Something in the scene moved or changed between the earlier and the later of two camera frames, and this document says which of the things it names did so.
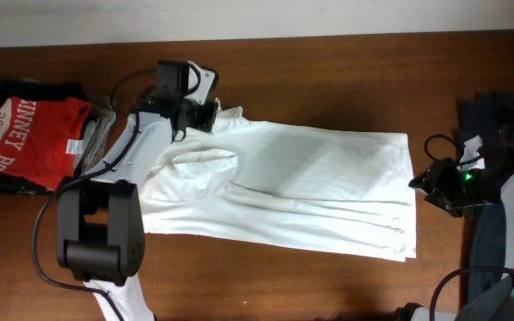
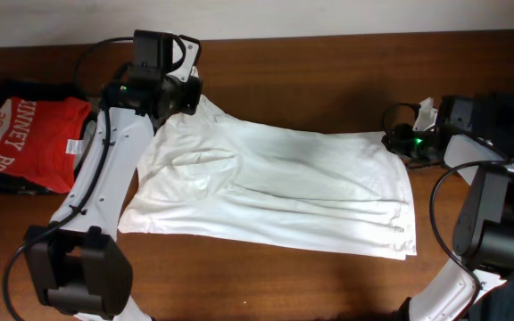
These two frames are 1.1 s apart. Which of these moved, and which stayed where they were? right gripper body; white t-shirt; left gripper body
Moved: right gripper body; left gripper body
Stayed: white t-shirt
